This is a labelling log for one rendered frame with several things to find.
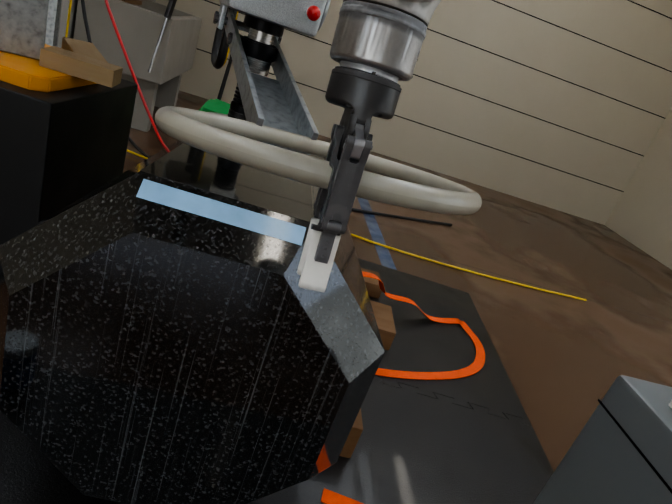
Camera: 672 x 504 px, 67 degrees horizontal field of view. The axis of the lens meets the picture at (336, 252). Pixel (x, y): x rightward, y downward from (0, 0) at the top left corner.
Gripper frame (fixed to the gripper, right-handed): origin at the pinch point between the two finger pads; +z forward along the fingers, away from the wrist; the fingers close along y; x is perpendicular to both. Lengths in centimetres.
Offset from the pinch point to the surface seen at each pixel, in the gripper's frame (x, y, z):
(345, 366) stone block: -16.5, 34.2, 29.8
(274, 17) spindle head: 14, 74, -33
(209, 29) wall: 98, 560, -70
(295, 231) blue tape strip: -0.4, 37.1, 6.4
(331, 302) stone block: -10.6, 36.3, 18.2
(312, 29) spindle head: 4, 76, -34
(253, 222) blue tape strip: 7.5, 37.0, 6.6
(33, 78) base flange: 72, 95, -4
